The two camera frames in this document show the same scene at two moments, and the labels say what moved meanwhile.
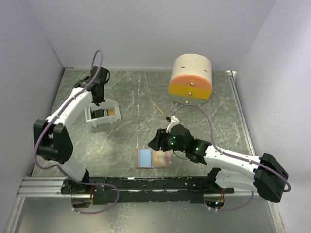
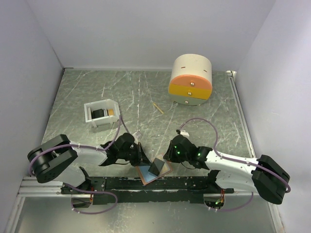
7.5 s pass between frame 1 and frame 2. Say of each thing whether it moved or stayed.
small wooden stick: stayed
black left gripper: moved
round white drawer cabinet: stayed
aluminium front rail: stayed
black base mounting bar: stayed
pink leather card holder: moved
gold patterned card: moved
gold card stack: stayed
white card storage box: stayed
